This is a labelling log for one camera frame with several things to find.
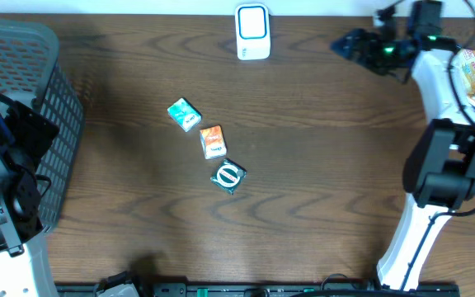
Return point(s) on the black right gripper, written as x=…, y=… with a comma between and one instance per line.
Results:
x=363, y=51

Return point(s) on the orange tissue pack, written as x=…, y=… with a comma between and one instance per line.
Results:
x=212, y=142

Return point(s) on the dark green round-logo packet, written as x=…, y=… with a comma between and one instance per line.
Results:
x=228, y=176

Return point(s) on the teal tissue pack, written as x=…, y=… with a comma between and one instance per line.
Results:
x=184, y=114

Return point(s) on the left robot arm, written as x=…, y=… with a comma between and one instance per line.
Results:
x=25, y=137

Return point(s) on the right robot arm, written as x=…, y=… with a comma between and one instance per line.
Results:
x=439, y=175

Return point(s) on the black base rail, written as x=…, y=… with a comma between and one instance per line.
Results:
x=125, y=284

